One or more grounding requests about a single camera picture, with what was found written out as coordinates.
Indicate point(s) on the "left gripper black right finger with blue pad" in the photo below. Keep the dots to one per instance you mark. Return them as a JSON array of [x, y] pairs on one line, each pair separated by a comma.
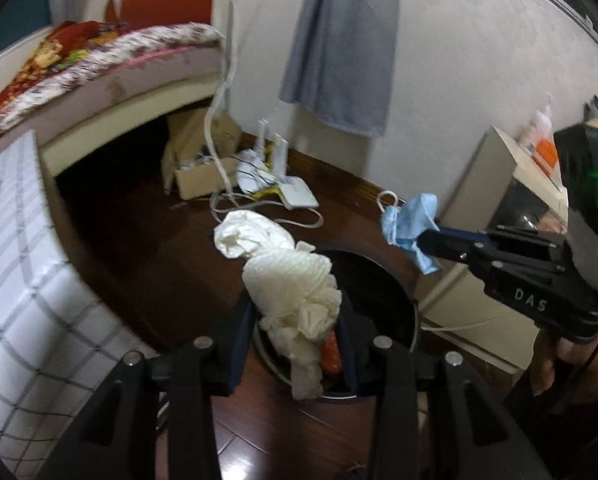
[[434, 418]]

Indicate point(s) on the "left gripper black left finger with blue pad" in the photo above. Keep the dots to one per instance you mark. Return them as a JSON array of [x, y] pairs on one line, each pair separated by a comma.
[[115, 434]]

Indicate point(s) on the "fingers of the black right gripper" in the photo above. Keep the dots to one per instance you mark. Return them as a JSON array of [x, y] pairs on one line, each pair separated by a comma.
[[455, 245]]

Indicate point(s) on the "light blue face mask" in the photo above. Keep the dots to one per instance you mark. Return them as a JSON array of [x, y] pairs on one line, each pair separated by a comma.
[[403, 222]]

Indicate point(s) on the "white tissue wad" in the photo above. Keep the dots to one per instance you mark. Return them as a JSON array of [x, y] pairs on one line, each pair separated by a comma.
[[293, 288]]

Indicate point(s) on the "orange plastic bag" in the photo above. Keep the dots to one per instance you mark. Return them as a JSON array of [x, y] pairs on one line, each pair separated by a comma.
[[330, 359]]

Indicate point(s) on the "black round trash bin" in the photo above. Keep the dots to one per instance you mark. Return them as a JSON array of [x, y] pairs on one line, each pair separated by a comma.
[[374, 299]]

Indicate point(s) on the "person's right hand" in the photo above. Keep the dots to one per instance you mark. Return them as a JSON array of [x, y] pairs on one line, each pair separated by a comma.
[[555, 358]]

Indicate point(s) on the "white grid tablecloth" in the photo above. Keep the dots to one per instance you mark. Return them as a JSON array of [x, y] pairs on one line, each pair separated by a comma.
[[58, 340]]

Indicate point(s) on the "white orange bottle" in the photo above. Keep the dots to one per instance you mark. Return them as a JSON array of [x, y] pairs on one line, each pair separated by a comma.
[[538, 139]]

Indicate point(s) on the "grey curtain right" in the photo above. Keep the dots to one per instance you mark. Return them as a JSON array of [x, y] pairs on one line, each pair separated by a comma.
[[341, 63]]

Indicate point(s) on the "white wifi router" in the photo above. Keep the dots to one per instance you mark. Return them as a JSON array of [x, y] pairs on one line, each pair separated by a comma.
[[262, 171]]

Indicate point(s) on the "brown cardboard box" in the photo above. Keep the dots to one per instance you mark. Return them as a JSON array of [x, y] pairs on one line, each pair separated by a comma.
[[187, 166]]

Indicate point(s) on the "bed with floral sheet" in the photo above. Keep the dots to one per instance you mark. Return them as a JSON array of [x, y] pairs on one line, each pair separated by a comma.
[[131, 81]]

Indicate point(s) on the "red patterned blanket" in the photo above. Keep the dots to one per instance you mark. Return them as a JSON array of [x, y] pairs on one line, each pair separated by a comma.
[[49, 71]]

